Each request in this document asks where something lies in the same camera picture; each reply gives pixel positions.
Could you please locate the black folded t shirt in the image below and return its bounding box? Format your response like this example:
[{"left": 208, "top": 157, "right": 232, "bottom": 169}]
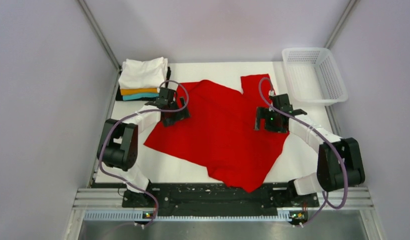
[{"left": 115, "top": 67, "right": 172, "bottom": 102}]

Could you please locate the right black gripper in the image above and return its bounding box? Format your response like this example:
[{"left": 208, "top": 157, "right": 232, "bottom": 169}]
[{"left": 254, "top": 106, "right": 287, "bottom": 134}]

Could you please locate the white plastic basket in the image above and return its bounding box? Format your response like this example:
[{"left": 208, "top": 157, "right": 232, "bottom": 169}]
[{"left": 281, "top": 47, "right": 349, "bottom": 106}]

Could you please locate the aluminium frame rail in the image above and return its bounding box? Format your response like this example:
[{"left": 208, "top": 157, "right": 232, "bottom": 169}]
[{"left": 72, "top": 187, "right": 375, "bottom": 223}]

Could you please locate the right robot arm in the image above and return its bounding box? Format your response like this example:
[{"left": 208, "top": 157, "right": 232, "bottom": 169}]
[{"left": 254, "top": 92, "right": 366, "bottom": 206}]

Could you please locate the white folded t shirt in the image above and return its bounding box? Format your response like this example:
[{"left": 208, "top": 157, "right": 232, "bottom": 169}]
[{"left": 118, "top": 57, "right": 168, "bottom": 90}]

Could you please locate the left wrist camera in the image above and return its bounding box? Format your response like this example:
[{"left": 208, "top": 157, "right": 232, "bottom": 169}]
[{"left": 156, "top": 87, "right": 177, "bottom": 105}]

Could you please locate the right corner metal post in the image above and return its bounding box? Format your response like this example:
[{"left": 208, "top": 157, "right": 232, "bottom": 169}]
[{"left": 324, "top": 0, "right": 361, "bottom": 49}]

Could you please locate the red t shirt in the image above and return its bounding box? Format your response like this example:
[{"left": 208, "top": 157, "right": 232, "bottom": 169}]
[{"left": 144, "top": 74, "right": 288, "bottom": 193}]

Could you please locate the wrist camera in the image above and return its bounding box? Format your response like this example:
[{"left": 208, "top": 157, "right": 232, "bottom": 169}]
[
  {"left": 269, "top": 90, "right": 293, "bottom": 112},
  {"left": 156, "top": 87, "right": 177, "bottom": 105}
]

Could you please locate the left corner metal post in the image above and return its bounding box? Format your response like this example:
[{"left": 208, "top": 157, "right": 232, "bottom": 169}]
[{"left": 76, "top": 0, "right": 121, "bottom": 72}]

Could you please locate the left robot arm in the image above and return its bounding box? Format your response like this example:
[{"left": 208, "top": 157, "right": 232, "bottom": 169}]
[{"left": 97, "top": 97, "right": 190, "bottom": 207}]

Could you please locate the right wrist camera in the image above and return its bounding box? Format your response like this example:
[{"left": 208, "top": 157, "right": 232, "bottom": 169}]
[{"left": 269, "top": 90, "right": 293, "bottom": 112}]

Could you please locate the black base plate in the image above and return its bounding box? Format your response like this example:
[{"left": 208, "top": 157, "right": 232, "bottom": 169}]
[{"left": 122, "top": 183, "right": 320, "bottom": 217}]

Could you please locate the corner metal post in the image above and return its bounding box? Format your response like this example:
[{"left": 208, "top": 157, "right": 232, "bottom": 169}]
[
  {"left": 324, "top": 0, "right": 361, "bottom": 49},
  {"left": 76, "top": 0, "right": 121, "bottom": 72}
]

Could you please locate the teal folded t shirt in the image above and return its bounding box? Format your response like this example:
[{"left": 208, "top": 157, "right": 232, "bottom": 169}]
[{"left": 122, "top": 92, "right": 159, "bottom": 101}]

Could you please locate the yellow folded t shirt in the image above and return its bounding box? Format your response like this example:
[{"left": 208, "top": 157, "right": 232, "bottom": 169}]
[{"left": 119, "top": 88, "right": 159, "bottom": 96}]

